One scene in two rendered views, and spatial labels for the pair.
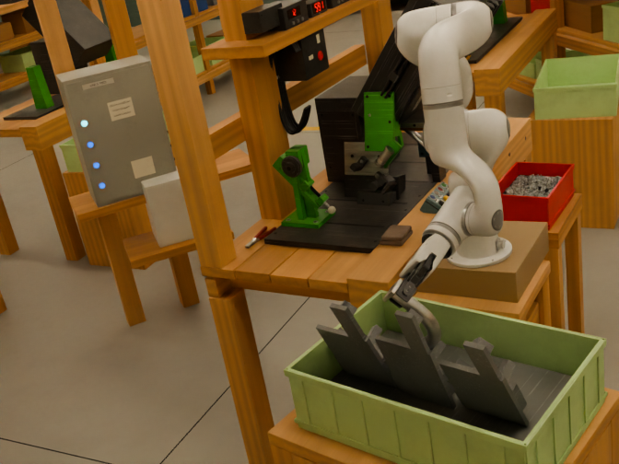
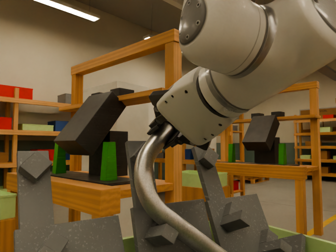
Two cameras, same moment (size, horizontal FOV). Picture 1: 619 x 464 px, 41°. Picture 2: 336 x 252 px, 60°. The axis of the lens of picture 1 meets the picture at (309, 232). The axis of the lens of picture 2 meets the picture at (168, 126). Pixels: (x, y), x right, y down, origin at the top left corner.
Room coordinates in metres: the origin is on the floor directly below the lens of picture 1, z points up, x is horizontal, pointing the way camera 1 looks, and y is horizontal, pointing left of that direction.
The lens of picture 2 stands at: (1.67, -0.68, 1.14)
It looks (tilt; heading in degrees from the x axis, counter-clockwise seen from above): 4 degrees up; 103
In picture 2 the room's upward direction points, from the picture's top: straight up
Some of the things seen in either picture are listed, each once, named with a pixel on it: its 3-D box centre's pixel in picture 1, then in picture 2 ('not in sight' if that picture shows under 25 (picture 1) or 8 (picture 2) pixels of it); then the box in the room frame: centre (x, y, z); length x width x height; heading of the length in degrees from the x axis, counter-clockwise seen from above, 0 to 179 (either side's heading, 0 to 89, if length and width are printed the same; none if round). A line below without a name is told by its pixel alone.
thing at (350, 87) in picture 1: (358, 128); not in sight; (3.10, -0.26, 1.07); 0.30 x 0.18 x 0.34; 147
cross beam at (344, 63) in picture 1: (287, 98); not in sight; (3.13, -0.01, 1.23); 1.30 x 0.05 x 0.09; 147
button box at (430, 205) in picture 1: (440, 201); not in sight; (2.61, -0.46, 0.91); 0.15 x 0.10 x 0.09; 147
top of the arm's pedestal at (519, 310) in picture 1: (481, 285); not in sight; (2.12, -0.47, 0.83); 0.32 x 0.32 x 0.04; 56
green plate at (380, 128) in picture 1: (382, 119); not in sight; (2.83, -0.33, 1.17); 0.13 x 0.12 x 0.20; 147
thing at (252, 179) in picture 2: not in sight; (249, 174); (2.11, 9.19, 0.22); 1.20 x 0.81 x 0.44; 62
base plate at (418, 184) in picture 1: (385, 182); not in sight; (2.93, -0.32, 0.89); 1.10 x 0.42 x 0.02; 147
